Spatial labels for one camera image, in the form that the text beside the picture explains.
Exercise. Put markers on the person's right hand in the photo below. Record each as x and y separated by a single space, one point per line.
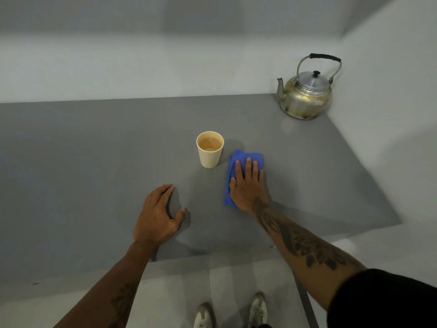
246 191

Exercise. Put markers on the person's left hand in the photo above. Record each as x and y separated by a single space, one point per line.
155 220

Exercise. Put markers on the person's right middle finger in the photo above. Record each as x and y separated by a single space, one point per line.
248 169

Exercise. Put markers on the person's left thumb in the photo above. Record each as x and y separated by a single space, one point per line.
180 216

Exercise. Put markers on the person's right thumb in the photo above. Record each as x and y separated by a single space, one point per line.
232 185

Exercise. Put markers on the person's left middle finger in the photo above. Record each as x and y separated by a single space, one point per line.
157 194

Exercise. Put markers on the person's right little finger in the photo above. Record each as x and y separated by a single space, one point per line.
261 176

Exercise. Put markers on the blue cleaning cloth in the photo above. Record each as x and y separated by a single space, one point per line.
235 167

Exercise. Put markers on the person's left forearm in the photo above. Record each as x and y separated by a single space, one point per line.
105 290

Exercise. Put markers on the person's right forearm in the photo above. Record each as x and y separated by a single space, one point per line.
300 249

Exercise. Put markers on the cream paper cup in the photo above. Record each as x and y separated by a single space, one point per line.
209 151

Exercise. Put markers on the person's left shoe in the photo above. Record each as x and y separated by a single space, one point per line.
204 316

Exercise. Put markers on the person's shoe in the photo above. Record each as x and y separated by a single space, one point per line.
204 316
257 311

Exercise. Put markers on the kettle lid with black knob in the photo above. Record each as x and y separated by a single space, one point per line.
314 80

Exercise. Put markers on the person's right shoe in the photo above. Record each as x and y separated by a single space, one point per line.
257 311

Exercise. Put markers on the grey table leg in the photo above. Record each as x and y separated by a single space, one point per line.
305 300

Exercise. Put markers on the black sleeve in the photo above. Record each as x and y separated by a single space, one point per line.
382 300

